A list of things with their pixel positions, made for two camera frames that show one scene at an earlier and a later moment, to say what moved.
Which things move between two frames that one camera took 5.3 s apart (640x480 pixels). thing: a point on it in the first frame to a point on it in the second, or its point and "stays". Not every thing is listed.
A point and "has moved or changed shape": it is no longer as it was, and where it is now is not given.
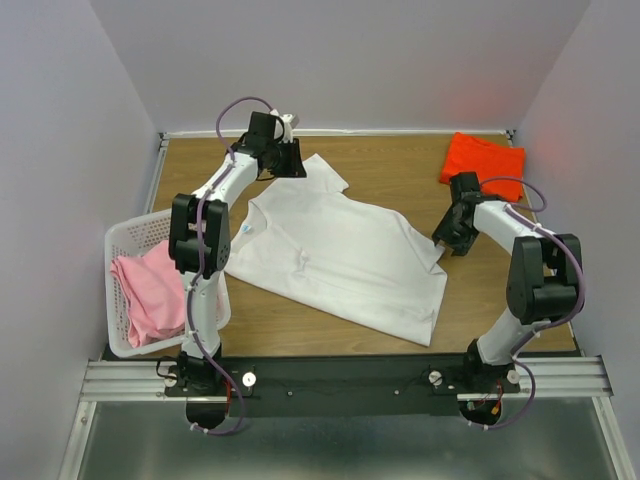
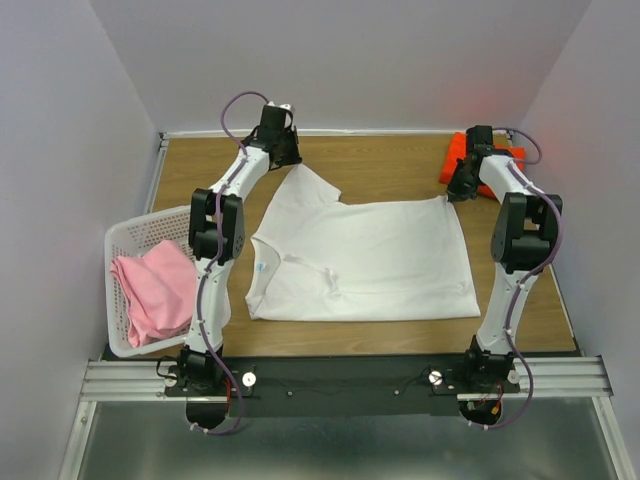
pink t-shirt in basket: [154, 292] stays
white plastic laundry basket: [129, 238] stays
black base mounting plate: [339, 386] stays
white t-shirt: [299, 234] has moved or changed shape
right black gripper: [461, 246] to [454, 193]
